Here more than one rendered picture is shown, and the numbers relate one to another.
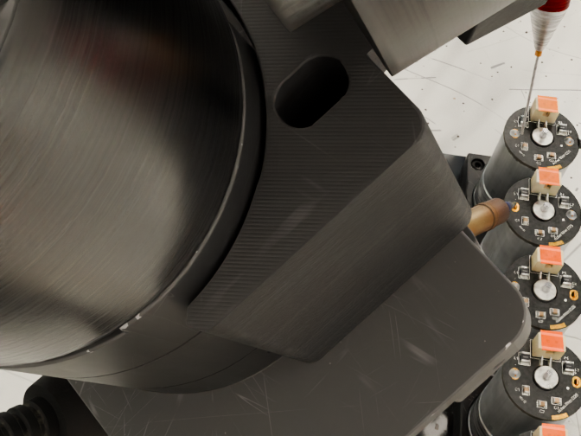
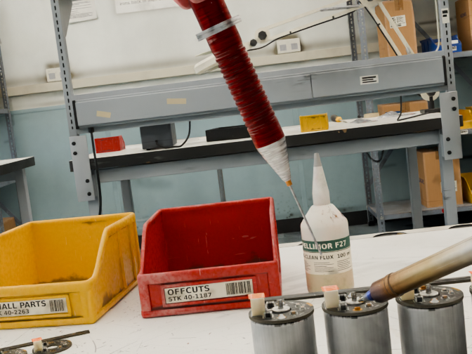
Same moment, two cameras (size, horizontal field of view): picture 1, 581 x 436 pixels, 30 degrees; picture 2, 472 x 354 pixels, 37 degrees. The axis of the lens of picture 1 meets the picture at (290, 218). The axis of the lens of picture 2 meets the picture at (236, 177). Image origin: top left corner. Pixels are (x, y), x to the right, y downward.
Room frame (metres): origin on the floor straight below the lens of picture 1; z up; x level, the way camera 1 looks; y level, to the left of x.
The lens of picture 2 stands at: (0.19, 0.19, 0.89)
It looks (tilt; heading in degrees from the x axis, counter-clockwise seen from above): 6 degrees down; 277
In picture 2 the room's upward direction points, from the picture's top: 7 degrees counter-clockwise
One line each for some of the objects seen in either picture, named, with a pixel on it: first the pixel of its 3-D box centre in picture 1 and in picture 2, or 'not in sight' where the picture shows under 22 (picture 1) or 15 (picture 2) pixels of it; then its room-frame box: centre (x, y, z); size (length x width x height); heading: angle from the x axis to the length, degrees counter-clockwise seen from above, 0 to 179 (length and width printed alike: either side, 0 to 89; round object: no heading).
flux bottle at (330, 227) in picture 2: not in sight; (324, 222); (0.20, -0.32, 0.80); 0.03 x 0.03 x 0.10
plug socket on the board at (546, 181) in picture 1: (545, 184); (333, 296); (0.19, -0.08, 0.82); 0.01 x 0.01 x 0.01; 4
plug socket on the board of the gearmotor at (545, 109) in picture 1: (545, 112); (260, 303); (0.22, -0.07, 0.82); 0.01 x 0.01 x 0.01; 4
